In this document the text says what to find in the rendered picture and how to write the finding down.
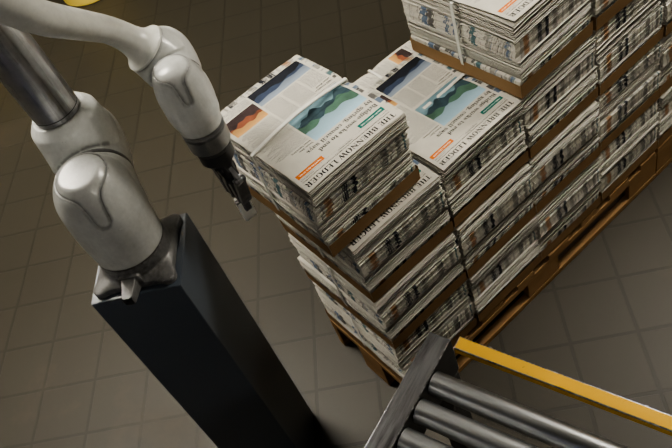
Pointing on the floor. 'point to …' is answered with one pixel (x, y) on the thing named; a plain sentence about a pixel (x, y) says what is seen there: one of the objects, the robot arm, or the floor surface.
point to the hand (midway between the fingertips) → (245, 206)
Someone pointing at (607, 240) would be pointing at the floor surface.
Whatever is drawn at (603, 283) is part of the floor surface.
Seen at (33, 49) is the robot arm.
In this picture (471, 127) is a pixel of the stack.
